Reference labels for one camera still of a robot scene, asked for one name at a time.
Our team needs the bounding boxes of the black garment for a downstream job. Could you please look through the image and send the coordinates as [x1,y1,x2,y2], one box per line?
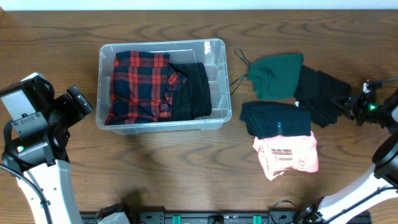
[294,65,351,128]

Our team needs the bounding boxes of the black mounting rail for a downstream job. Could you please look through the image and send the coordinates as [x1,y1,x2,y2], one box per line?
[79,210,373,224]

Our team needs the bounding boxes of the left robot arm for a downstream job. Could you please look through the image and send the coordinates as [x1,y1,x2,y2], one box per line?
[1,72,132,223]

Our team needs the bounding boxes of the black pants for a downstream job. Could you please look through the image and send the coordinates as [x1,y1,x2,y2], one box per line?
[159,63,212,122]

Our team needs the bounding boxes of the dark green folded garment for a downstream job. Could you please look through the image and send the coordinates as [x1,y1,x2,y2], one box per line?
[230,47,303,100]

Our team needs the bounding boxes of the dark navy folded garment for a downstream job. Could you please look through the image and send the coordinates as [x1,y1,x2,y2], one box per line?
[239,101,312,139]

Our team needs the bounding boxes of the red plaid flannel shirt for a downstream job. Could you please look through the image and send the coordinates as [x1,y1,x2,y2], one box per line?
[105,51,187,126]

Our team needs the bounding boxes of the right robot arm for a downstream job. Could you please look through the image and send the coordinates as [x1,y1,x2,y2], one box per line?
[293,132,397,224]

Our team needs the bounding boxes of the pink printed t-shirt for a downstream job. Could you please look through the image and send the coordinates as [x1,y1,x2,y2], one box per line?
[252,133,318,180]

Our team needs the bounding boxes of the clear plastic storage bin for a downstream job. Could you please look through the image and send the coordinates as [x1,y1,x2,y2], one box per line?
[96,39,232,135]

